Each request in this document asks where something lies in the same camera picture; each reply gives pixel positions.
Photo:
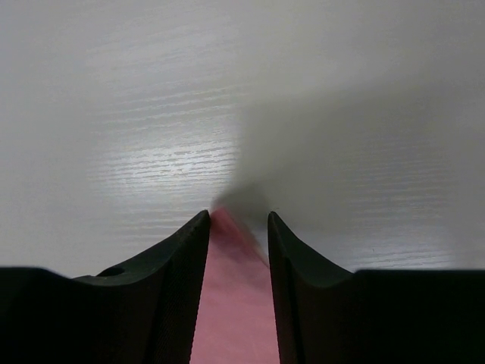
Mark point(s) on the light pink t shirt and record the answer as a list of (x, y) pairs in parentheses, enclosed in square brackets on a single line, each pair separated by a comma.
[(235, 322)]

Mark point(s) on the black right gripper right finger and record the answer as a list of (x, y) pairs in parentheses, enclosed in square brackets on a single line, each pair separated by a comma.
[(326, 314)]

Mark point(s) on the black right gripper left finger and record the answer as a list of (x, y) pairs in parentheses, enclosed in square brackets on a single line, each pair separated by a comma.
[(142, 310)]

